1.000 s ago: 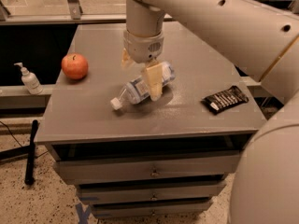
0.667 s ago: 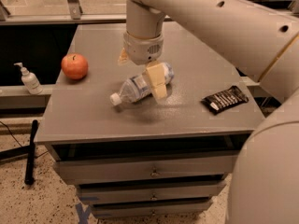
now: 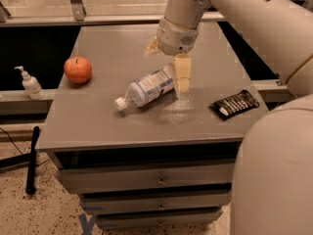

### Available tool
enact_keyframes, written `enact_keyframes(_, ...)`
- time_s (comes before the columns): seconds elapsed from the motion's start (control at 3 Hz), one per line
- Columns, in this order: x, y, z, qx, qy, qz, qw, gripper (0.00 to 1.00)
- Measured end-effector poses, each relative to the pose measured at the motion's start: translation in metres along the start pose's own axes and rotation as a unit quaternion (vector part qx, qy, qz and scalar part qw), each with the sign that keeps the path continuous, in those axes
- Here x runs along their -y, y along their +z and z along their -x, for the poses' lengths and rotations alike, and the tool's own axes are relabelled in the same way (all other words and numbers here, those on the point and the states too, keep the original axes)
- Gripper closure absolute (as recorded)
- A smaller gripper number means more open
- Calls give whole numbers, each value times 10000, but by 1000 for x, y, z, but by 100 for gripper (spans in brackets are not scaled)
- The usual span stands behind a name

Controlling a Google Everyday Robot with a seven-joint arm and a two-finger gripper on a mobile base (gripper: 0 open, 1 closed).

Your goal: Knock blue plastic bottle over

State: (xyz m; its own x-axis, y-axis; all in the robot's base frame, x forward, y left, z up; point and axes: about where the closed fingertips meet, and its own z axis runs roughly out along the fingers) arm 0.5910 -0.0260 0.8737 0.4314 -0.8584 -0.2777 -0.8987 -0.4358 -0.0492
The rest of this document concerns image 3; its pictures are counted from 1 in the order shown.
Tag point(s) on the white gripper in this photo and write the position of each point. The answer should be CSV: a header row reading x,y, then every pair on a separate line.
x,y
175,39

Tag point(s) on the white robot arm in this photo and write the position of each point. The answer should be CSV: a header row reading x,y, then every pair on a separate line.
x,y
272,188

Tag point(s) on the white pump dispenser bottle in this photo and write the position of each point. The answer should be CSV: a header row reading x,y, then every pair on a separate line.
x,y
31,84

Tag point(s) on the black snack bar wrapper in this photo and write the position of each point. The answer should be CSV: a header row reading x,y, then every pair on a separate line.
x,y
234,105

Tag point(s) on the red apple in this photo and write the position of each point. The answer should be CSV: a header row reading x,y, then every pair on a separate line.
x,y
78,69

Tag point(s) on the grey drawer cabinet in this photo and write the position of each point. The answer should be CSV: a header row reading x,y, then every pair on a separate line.
x,y
84,129

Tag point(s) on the top grey drawer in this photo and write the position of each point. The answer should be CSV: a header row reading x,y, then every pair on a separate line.
x,y
113,179

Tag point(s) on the grey drawer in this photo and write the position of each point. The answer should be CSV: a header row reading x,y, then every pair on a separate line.
x,y
156,218
186,200
113,179

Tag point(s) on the middle grey drawer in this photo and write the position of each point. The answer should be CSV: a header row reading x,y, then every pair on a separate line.
x,y
186,200

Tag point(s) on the black pole stand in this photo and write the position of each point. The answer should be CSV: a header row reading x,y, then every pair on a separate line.
x,y
29,159

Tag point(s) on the bottom grey drawer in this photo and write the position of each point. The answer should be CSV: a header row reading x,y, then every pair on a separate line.
x,y
156,218

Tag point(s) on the metal railing frame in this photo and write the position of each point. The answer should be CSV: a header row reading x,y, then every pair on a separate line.
x,y
77,12

